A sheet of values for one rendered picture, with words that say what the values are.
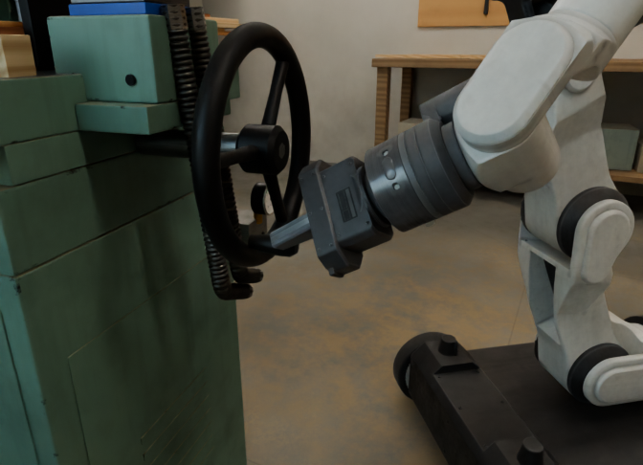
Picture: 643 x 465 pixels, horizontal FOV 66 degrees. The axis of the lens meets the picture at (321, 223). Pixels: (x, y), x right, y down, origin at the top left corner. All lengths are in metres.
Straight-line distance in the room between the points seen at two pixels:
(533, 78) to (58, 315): 0.53
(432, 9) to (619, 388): 3.03
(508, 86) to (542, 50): 0.04
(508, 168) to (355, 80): 3.59
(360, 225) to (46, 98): 0.35
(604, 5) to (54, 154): 0.53
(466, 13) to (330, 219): 3.33
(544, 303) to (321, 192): 0.79
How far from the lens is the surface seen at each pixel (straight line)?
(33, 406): 0.67
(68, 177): 0.62
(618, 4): 0.49
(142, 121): 0.56
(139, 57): 0.58
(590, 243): 0.99
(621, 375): 1.20
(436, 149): 0.43
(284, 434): 1.37
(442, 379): 1.25
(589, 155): 0.99
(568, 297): 1.05
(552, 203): 0.99
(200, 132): 0.49
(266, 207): 0.91
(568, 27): 0.45
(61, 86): 0.61
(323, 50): 4.11
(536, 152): 0.45
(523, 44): 0.44
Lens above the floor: 0.93
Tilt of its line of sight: 20 degrees down
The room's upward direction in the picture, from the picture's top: straight up
